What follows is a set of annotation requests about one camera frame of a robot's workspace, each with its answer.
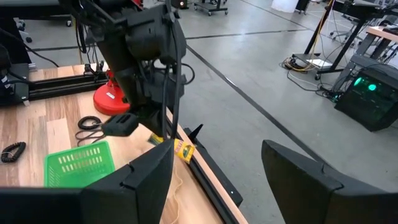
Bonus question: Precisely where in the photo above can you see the black computer tower green lights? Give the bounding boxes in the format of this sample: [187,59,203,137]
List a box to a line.
[334,63,398,132]

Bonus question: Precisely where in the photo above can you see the red desk lamp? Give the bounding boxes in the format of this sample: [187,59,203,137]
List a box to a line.
[93,70,131,116]

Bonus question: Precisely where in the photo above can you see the green plastic basket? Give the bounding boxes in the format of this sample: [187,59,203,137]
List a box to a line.
[43,140,116,189]

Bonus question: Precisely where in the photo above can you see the black wheeled cart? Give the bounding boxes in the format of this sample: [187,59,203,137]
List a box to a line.
[194,0,229,16]

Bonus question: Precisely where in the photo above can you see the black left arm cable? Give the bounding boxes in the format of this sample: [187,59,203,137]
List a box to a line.
[160,0,197,141]

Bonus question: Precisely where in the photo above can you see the floor cable bundle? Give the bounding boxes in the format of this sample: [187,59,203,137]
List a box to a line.
[281,52,340,100]

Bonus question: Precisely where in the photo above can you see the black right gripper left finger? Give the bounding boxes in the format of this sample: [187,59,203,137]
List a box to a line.
[81,139,175,224]

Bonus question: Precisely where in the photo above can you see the black rubber band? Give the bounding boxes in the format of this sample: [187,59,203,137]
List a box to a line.
[74,128,106,147]

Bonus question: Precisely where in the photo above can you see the black coil keychain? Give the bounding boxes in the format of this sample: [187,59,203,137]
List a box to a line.
[0,141,27,164]
[77,115,103,131]

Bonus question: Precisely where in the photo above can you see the yellow crayon box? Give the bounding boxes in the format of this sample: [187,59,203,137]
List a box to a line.
[147,133,196,165]

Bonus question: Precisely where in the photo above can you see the white bin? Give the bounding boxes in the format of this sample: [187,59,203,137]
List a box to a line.
[271,0,301,13]

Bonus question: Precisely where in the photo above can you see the tan rubber band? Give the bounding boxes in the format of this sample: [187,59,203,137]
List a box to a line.
[169,164,184,224]

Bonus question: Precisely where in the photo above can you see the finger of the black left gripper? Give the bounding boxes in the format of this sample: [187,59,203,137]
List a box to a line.
[141,107,175,142]
[101,113,139,138]

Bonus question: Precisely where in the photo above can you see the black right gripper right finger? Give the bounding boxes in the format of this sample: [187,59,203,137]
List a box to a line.
[261,139,398,224]

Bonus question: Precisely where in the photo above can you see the black desk stand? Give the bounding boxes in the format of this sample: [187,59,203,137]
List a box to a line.
[292,0,398,82]

